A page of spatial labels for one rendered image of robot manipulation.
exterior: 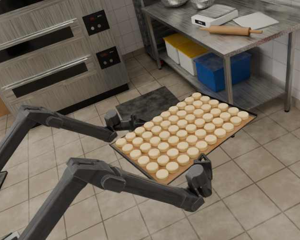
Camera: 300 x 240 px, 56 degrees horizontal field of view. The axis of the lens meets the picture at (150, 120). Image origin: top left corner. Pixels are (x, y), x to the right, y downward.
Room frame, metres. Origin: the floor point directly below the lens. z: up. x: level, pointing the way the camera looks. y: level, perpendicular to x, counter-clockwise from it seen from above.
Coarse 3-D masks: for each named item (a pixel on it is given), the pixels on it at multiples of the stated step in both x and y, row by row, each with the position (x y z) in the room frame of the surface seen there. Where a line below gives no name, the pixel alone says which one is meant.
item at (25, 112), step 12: (24, 108) 0.98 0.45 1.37; (36, 108) 1.01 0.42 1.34; (24, 120) 0.93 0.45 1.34; (36, 120) 0.95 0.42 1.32; (12, 132) 0.92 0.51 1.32; (24, 132) 0.93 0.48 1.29; (0, 144) 0.90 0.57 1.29; (12, 144) 0.90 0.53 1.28; (0, 156) 0.87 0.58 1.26; (0, 168) 0.86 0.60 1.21
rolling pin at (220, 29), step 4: (200, 28) 2.41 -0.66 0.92; (204, 28) 2.38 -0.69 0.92; (208, 28) 2.35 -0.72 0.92; (212, 28) 2.30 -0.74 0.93; (216, 28) 2.27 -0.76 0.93; (220, 28) 2.24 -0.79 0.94; (224, 28) 2.22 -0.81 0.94; (228, 28) 2.19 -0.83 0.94; (232, 28) 2.16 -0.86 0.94; (236, 28) 2.14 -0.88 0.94; (240, 28) 2.11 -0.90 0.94; (244, 28) 2.09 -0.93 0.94; (248, 28) 2.07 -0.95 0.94; (212, 32) 2.30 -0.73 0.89; (216, 32) 2.27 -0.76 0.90; (220, 32) 2.24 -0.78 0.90; (224, 32) 2.21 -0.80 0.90; (228, 32) 2.18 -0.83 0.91; (232, 32) 2.15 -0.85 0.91; (236, 32) 2.12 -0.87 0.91; (240, 32) 2.10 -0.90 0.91; (244, 32) 2.07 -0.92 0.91; (248, 32) 2.05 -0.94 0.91; (252, 32) 2.04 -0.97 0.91; (256, 32) 2.02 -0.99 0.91; (260, 32) 1.99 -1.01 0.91
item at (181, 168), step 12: (216, 108) 1.15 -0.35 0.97; (228, 108) 1.12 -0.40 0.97; (168, 120) 1.15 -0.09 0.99; (228, 120) 1.03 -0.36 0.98; (228, 132) 0.94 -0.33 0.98; (132, 144) 1.03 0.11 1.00; (216, 144) 0.88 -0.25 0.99; (144, 168) 0.85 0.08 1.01; (180, 168) 0.80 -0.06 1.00; (168, 180) 0.75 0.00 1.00
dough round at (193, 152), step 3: (189, 150) 0.87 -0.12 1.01; (192, 150) 0.86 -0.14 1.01; (195, 150) 0.86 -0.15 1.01; (198, 150) 0.85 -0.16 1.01; (189, 153) 0.85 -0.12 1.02; (192, 153) 0.84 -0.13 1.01; (195, 153) 0.84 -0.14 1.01; (198, 153) 0.84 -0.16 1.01; (189, 156) 0.85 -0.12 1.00; (192, 156) 0.84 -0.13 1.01; (195, 156) 0.83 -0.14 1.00
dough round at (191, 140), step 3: (192, 135) 0.96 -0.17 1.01; (186, 138) 0.95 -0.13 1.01; (189, 138) 0.95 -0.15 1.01; (192, 138) 0.94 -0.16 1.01; (195, 138) 0.94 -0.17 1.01; (189, 141) 0.92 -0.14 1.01; (192, 141) 0.92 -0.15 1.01; (195, 141) 0.92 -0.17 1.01; (189, 144) 0.92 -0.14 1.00; (192, 144) 0.92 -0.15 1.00
